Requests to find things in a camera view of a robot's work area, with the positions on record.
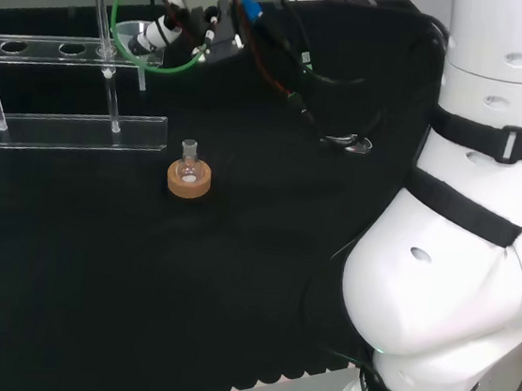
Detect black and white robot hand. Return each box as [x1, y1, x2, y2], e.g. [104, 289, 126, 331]
[130, 0, 252, 68]

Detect translucent plastic funnel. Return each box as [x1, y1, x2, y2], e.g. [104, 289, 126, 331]
[106, 18, 169, 95]

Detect clear acrylic funnel stand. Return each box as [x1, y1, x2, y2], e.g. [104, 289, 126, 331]
[0, 0, 185, 173]

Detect small round-bottom glass flask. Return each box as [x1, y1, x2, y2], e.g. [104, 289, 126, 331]
[174, 137, 205, 186]

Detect black cloth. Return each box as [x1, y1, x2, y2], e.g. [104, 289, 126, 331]
[0, 0, 455, 391]

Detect black and orange cable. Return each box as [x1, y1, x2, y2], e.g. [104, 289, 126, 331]
[211, 0, 374, 151]

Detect cork ring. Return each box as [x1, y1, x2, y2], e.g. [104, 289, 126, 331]
[164, 155, 215, 203]

